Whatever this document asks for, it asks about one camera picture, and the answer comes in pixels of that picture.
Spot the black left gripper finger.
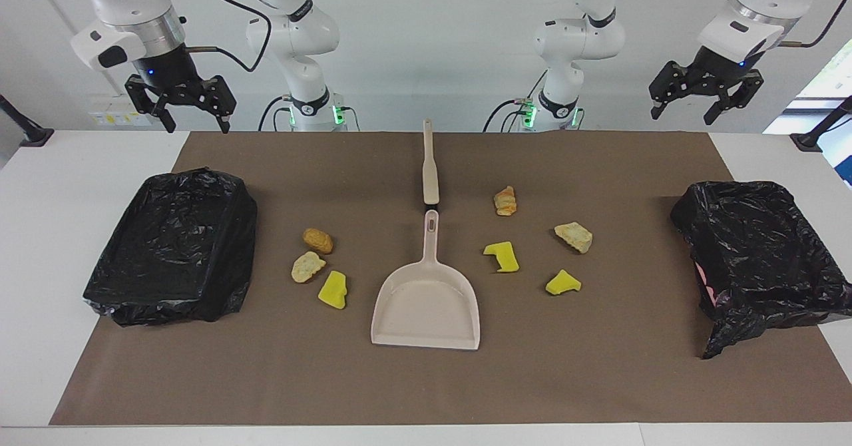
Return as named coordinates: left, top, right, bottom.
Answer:
left=649, top=61, right=693, bottom=120
left=704, top=73, right=765, bottom=126

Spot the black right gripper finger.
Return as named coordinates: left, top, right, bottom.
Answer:
left=125, top=77, right=177, bottom=134
left=202, top=75, right=238, bottom=134

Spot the brown nugget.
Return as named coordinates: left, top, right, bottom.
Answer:
left=303, top=228, right=334, bottom=255

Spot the pale square bread piece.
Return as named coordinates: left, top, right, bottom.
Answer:
left=554, top=222, right=594, bottom=254

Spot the pale round cracker piece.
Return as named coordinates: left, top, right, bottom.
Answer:
left=291, top=251, right=327, bottom=284

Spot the small croissant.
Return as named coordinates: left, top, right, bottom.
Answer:
left=493, top=185, right=518, bottom=217

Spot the beige hand brush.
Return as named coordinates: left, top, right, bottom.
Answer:
left=422, top=118, right=441, bottom=207

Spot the yellow sponge wedge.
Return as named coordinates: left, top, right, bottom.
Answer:
left=545, top=269, right=582, bottom=296

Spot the notched yellow sponge piece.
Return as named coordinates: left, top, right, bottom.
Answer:
left=483, top=241, right=521, bottom=274

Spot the beige plastic dustpan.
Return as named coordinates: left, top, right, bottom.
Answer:
left=370, top=210, right=481, bottom=351

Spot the pink bin in black bag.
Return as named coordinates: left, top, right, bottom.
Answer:
left=670, top=180, right=852, bottom=360

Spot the black clamp stand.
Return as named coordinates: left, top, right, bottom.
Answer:
left=0, top=93, right=55, bottom=148
left=790, top=95, right=852, bottom=152

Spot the bright window opening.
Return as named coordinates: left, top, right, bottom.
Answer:
left=762, top=37, right=852, bottom=187

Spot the flat tray in black bag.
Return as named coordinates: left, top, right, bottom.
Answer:
left=83, top=168, right=258, bottom=328

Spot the brown paper table mat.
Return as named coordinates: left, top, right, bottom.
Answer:
left=50, top=131, right=852, bottom=427

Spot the white wall socket box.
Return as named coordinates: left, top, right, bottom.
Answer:
left=89, top=95, right=155, bottom=127

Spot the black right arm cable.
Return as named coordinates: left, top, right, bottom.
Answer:
left=174, top=0, right=272, bottom=74

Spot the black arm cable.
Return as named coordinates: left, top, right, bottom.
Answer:
left=775, top=0, right=852, bottom=49
left=174, top=0, right=272, bottom=74

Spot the black base cable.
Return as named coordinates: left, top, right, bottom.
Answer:
left=258, top=97, right=294, bottom=132
left=483, top=70, right=553, bottom=132

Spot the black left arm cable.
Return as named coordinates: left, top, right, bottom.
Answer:
left=775, top=0, right=852, bottom=49

